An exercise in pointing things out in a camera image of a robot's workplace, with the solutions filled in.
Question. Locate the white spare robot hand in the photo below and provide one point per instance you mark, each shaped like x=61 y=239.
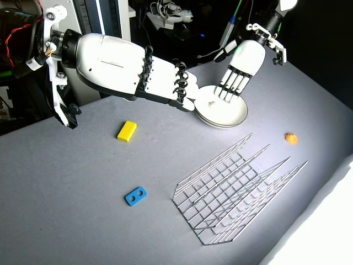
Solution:
x=165 y=19

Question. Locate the yellow rectangular block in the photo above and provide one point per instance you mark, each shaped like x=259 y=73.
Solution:
x=127 y=131

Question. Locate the white column with blue strip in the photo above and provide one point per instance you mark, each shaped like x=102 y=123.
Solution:
x=82 y=96

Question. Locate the orange bread bun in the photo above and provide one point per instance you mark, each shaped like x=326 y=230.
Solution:
x=291 y=139

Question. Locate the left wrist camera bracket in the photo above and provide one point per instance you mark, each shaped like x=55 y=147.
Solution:
x=280 y=51

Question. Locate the white plate with dark rim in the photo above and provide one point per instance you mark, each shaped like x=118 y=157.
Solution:
x=220 y=113
x=220 y=127

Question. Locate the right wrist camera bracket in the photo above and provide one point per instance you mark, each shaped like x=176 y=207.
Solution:
x=56 y=94

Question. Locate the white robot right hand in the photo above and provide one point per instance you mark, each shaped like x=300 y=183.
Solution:
x=110 y=63

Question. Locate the blue block with two holes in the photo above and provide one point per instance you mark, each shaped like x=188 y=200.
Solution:
x=129 y=200

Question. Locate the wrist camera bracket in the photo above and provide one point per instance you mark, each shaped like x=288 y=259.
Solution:
x=280 y=51
x=56 y=94

